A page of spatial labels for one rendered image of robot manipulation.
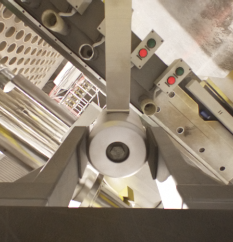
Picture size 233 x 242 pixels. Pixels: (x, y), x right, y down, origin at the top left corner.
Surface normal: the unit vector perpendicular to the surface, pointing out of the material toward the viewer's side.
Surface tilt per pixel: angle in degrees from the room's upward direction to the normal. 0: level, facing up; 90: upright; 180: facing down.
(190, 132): 90
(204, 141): 90
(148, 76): 90
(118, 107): 90
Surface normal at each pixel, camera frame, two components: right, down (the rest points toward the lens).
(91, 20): -0.02, 0.30
